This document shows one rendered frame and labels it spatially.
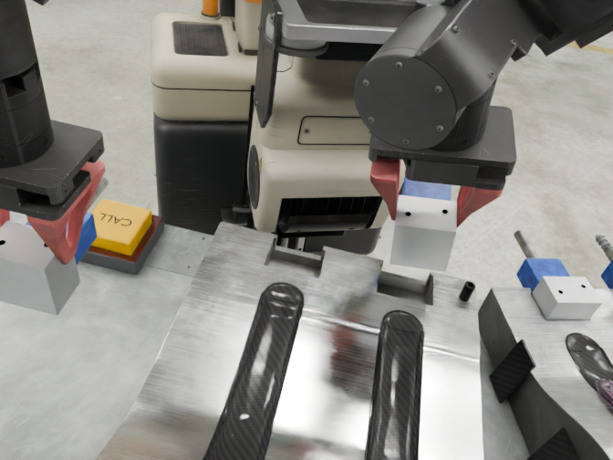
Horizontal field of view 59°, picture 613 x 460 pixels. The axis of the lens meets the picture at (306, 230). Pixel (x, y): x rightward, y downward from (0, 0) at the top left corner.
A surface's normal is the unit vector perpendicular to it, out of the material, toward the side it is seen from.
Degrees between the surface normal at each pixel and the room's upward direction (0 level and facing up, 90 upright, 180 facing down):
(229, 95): 90
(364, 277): 0
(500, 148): 12
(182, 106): 90
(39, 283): 92
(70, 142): 1
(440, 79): 100
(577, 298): 0
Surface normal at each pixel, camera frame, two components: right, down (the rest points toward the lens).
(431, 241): -0.19, 0.74
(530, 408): -0.98, -0.03
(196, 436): 0.19, -0.91
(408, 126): -0.49, 0.66
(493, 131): -0.03, -0.66
